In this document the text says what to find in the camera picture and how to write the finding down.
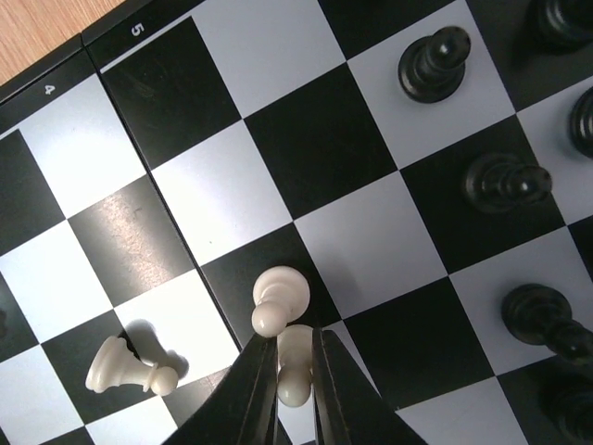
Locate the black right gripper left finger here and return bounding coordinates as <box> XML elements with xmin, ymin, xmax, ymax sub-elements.
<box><xmin>166</xmin><ymin>334</ymin><xmax>278</xmax><ymax>445</ymax></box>

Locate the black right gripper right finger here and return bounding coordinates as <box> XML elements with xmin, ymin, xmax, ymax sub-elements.
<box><xmin>312</xmin><ymin>328</ymin><xmax>425</xmax><ymax>444</ymax></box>

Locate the white pawn piece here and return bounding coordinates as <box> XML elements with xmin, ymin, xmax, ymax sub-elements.
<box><xmin>277</xmin><ymin>324</ymin><xmax>313</xmax><ymax>408</ymax></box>
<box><xmin>251</xmin><ymin>266</ymin><xmax>310</xmax><ymax>337</ymax></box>
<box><xmin>85</xmin><ymin>336</ymin><xmax>179</xmax><ymax>396</ymax></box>

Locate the black and grey chessboard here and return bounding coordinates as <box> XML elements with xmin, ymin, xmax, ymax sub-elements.
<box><xmin>1</xmin><ymin>1</ymin><xmax>592</xmax><ymax>444</ymax></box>

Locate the black king piece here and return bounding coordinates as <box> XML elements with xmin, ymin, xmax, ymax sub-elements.
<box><xmin>569</xmin><ymin>87</ymin><xmax>593</xmax><ymax>159</ymax></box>

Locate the black queen piece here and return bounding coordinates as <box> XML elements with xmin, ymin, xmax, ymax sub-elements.
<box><xmin>531</xmin><ymin>0</ymin><xmax>592</xmax><ymax>51</ymax></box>

